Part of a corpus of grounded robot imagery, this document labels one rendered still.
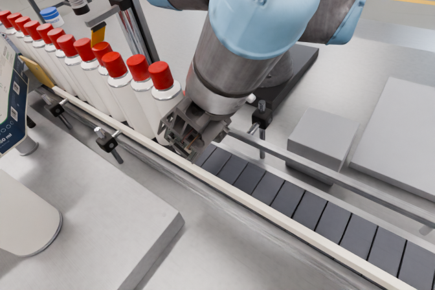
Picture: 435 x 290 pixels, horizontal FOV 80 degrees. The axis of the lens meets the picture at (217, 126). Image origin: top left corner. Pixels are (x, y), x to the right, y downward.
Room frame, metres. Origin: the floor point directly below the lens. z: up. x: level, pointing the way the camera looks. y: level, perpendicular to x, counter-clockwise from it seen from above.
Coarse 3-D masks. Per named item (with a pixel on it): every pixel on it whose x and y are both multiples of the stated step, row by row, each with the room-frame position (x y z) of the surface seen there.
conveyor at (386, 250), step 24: (216, 168) 0.28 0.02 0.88; (240, 168) 0.27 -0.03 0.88; (264, 192) 0.21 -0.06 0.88; (288, 192) 0.21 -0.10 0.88; (288, 216) 0.16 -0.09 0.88; (312, 216) 0.16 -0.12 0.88; (336, 216) 0.15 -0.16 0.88; (336, 240) 0.12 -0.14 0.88; (360, 240) 0.11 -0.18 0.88; (384, 240) 0.10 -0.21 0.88; (384, 264) 0.07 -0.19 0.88; (408, 264) 0.07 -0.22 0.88; (432, 264) 0.06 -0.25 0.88; (384, 288) 0.05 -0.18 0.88; (432, 288) 0.04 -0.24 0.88
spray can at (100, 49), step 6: (102, 42) 0.47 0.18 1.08; (96, 48) 0.45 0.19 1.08; (102, 48) 0.45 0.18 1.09; (108, 48) 0.45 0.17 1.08; (96, 54) 0.44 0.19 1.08; (102, 54) 0.44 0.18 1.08; (102, 66) 0.45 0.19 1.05; (102, 72) 0.44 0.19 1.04; (102, 78) 0.44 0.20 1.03; (114, 96) 0.44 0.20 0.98; (120, 108) 0.44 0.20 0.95; (126, 120) 0.45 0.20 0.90; (132, 126) 0.44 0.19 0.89
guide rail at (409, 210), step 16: (256, 144) 0.26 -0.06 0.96; (272, 144) 0.25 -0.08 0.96; (288, 160) 0.22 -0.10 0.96; (304, 160) 0.21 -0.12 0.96; (320, 176) 0.19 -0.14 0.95; (336, 176) 0.18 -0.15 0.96; (368, 192) 0.14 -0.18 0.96; (400, 208) 0.12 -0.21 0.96; (416, 208) 0.11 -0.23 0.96; (432, 224) 0.09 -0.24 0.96
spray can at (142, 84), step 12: (132, 60) 0.39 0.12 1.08; (144, 60) 0.38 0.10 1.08; (132, 72) 0.38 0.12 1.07; (144, 72) 0.37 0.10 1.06; (132, 84) 0.38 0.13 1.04; (144, 84) 0.37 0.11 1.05; (144, 96) 0.36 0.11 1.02; (144, 108) 0.37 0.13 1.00; (156, 108) 0.36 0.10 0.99; (156, 120) 0.36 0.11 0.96; (156, 132) 0.37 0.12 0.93; (168, 144) 0.36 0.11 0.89
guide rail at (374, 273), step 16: (64, 96) 0.58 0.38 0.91; (96, 112) 0.48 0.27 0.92; (128, 128) 0.41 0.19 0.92; (144, 144) 0.36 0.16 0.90; (176, 160) 0.30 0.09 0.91; (208, 176) 0.25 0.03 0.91; (224, 192) 0.22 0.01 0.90; (240, 192) 0.21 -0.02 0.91; (256, 208) 0.18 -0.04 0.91; (272, 208) 0.17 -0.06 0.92; (288, 224) 0.14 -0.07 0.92; (320, 240) 0.11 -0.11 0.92; (336, 256) 0.09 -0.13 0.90; (352, 256) 0.08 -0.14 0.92; (368, 272) 0.06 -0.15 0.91; (384, 272) 0.06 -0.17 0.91; (400, 288) 0.04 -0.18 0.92
